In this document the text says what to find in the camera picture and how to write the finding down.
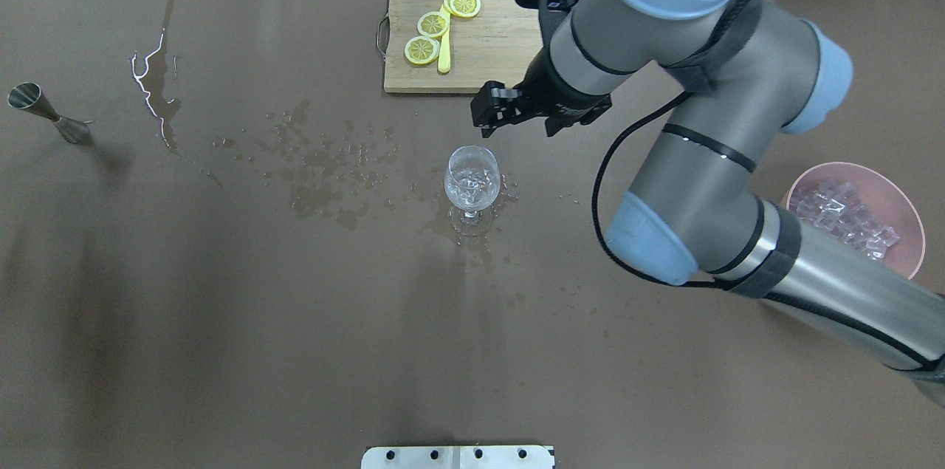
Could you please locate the lemon slice near handle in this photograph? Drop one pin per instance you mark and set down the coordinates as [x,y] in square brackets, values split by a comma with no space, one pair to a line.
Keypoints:
[421,50]

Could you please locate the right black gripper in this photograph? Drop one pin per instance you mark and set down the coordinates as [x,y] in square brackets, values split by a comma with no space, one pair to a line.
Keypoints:
[555,94]

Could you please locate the clear wine glass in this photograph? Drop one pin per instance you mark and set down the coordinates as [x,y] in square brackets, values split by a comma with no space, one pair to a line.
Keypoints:
[472,183]

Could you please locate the far lemon slice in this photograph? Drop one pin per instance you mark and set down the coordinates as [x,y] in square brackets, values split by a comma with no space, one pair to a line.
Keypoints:
[463,8]

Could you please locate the wooden cutting board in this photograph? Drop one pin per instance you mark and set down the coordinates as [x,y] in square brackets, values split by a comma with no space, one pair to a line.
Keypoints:
[498,44]

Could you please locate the white camera pillar base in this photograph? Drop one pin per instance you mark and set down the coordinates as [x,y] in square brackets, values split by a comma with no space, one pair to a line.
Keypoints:
[460,456]

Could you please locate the yellow plastic knife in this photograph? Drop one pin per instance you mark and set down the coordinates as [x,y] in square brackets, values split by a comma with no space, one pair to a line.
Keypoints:
[444,63]

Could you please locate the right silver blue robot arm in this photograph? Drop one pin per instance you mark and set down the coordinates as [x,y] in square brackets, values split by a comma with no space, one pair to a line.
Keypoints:
[749,71]

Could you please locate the middle lemon slice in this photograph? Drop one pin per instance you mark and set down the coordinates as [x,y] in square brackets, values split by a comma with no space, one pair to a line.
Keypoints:
[433,24]

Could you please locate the pink bowl of ice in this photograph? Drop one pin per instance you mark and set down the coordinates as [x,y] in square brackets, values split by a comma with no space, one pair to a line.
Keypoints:
[863,209]

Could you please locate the steel jigger cup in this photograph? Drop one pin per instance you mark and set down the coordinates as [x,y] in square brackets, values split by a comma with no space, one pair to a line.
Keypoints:
[29,97]

